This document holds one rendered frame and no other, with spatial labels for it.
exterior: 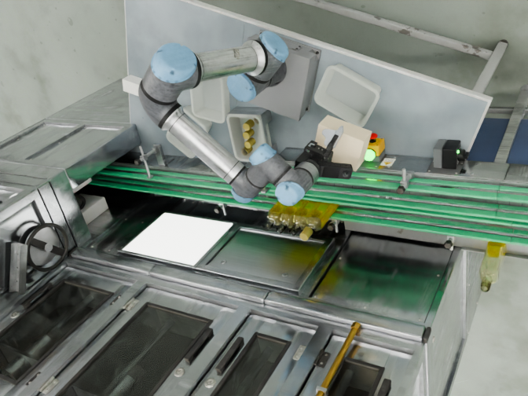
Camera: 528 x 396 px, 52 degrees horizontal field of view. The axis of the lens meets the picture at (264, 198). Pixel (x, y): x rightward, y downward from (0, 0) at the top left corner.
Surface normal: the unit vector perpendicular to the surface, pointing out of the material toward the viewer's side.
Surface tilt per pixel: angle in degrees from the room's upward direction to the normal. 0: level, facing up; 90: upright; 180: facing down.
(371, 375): 90
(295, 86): 1
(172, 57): 82
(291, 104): 1
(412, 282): 90
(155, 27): 0
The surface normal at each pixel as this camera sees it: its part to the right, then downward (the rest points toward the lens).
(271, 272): -0.18, -0.85
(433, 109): -0.48, 0.51
